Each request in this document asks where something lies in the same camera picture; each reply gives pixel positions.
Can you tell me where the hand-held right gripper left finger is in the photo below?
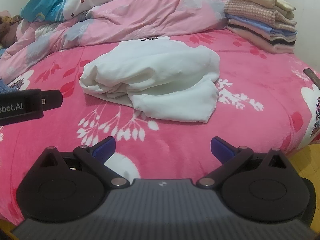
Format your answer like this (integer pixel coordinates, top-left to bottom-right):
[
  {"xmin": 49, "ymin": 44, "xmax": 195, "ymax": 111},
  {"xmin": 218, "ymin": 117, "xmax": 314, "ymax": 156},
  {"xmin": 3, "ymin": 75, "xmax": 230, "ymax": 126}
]
[{"xmin": 37, "ymin": 136, "xmax": 130, "ymax": 189}]

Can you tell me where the brown fabric tag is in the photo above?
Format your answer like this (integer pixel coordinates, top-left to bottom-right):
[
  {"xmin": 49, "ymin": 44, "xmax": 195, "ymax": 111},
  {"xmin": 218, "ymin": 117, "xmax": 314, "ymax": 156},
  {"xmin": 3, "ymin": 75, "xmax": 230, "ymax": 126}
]
[{"xmin": 303, "ymin": 68, "xmax": 320, "ymax": 90}]

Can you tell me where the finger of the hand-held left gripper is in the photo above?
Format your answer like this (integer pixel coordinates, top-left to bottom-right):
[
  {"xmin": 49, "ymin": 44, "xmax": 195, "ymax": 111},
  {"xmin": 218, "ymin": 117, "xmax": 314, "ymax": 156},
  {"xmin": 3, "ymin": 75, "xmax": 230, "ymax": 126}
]
[{"xmin": 41, "ymin": 89, "xmax": 63, "ymax": 110}]

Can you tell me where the brown cloth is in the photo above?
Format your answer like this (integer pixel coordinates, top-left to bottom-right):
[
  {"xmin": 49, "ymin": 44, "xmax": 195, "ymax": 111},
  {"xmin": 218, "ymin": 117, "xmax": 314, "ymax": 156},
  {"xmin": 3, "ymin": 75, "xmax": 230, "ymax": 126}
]
[{"xmin": 0, "ymin": 10, "xmax": 23, "ymax": 47}]

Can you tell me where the pink floral blanket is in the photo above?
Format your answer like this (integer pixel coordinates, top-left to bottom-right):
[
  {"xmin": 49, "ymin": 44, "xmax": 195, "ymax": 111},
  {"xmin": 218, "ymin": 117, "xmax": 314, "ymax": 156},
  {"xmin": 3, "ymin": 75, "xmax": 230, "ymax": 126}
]
[{"xmin": 0, "ymin": 26, "xmax": 320, "ymax": 227}]

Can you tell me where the turquoise striped cloth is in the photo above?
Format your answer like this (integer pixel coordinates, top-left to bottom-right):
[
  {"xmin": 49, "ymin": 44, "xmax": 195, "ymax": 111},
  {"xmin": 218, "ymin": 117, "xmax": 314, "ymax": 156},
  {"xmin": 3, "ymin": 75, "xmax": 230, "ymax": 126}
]
[{"xmin": 20, "ymin": 0, "xmax": 73, "ymax": 22}]

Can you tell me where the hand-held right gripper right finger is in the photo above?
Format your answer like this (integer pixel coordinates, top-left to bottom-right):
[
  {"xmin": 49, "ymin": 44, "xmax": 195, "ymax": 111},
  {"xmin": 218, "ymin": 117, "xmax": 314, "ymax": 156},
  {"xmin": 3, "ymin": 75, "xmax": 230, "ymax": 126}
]
[{"xmin": 196, "ymin": 136, "xmax": 288, "ymax": 189}]

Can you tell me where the stack of folded clothes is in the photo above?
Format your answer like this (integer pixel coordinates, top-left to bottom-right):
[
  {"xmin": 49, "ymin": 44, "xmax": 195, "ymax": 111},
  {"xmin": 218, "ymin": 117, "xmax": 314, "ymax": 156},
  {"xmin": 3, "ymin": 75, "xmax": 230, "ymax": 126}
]
[{"xmin": 223, "ymin": 0, "xmax": 298, "ymax": 54}]

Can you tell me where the white shirt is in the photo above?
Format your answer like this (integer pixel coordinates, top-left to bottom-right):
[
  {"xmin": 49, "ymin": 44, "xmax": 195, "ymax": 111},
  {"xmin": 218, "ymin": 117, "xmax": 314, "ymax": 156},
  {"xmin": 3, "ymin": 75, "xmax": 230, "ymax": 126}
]
[{"xmin": 79, "ymin": 37, "xmax": 220, "ymax": 123}]

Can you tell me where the pink patchwork quilt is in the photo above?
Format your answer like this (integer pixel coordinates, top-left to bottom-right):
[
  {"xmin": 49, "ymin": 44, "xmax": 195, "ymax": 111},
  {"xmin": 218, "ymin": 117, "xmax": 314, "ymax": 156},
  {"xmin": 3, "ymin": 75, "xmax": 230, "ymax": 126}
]
[{"xmin": 0, "ymin": 0, "xmax": 228, "ymax": 85}]

